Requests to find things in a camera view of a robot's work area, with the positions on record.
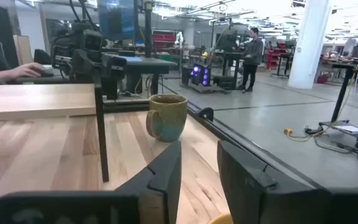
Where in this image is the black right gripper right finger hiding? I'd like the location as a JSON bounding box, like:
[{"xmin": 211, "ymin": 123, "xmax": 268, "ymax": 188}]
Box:
[{"xmin": 217, "ymin": 139, "xmax": 332, "ymax": 224}]

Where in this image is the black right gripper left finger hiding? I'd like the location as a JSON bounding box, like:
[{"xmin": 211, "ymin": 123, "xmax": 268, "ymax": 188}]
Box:
[{"xmin": 116, "ymin": 141, "xmax": 183, "ymax": 224}]

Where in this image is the dark mug with yellow inside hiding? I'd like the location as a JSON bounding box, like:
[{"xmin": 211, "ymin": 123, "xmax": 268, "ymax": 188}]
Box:
[{"xmin": 208, "ymin": 213, "xmax": 234, "ymax": 224}]

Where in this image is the green brown glazed mug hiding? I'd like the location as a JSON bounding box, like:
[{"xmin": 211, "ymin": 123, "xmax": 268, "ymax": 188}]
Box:
[{"xmin": 145, "ymin": 93, "xmax": 188, "ymax": 143}]

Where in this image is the white flat box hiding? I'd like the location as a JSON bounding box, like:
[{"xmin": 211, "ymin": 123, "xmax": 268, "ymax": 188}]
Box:
[{"xmin": 333, "ymin": 124, "xmax": 358, "ymax": 136}]

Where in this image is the computer tower with purple lights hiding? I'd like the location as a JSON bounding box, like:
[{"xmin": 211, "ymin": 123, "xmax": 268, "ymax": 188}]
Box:
[{"xmin": 181, "ymin": 63, "xmax": 213, "ymax": 87}]

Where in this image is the grey desk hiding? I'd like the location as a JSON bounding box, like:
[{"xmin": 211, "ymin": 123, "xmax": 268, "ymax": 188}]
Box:
[{"xmin": 16, "ymin": 55, "xmax": 178, "ymax": 94}]

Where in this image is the black rolling desk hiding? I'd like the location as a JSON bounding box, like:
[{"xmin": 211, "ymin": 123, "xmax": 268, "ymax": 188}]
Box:
[{"xmin": 318, "ymin": 62, "xmax": 358, "ymax": 147}]

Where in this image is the red tool cart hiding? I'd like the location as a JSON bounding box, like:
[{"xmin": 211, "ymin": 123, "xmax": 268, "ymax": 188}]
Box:
[{"xmin": 265, "ymin": 46, "xmax": 287, "ymax": 70}]

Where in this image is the black workstation cart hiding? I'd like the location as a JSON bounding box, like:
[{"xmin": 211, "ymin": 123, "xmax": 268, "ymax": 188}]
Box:
[{"xmin": 211, "ymin": 29, "xmax": 245, "ymax": 91}]

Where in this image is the red storage rack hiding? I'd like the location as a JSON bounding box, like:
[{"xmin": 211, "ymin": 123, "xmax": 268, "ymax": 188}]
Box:
[{"xmin": 152, "ymin": 32, "xmax": 177, "ymax": 50}]

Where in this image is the light wooden board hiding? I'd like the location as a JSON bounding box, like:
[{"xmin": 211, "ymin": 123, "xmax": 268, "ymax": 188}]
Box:
[{"xmin": 0, "ymin": 83, "xmax": 110, "ymax": 183}]

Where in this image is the white pillar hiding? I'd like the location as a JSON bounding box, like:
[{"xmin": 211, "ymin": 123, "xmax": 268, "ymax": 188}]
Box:
[{"xmin": 287, "ymin": 0, "xmax": 333, "ymax": 90}]

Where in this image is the black vertical pole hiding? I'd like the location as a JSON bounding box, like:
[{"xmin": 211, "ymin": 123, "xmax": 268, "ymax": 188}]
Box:
[{"xmin": 144, "ymin": 0, "xmax": 154, "ymax": 58}]

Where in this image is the monitor with blue screen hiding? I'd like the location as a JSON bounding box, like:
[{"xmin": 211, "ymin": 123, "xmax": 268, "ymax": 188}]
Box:
[{"xmin": 97, "ymin": 0, "xmax": 136, "ymax": 40}]

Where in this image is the black chair back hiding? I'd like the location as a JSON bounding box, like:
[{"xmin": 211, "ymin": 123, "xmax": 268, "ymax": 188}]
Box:
[{"xmin": 33, "ymin": 49, "xmax": 52, "ymax": 65}]

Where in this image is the person's hand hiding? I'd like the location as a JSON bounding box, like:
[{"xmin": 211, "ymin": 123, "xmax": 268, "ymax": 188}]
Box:
[{"xmin": 11, "ymin": 62, "xmax": 47, "ymax": 80}]

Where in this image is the brown wooden panel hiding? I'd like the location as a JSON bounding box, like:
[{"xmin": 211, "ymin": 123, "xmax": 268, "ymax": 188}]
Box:
[{"xmin": 12, "ymin": 34, "xmax": 34, "ymax": 65}]

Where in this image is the yellow cable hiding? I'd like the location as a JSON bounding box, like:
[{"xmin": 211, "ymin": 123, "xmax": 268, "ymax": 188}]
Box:
[{"xmin": 283, "ymin": 33, "xmax": 358, "ymax": 142}]

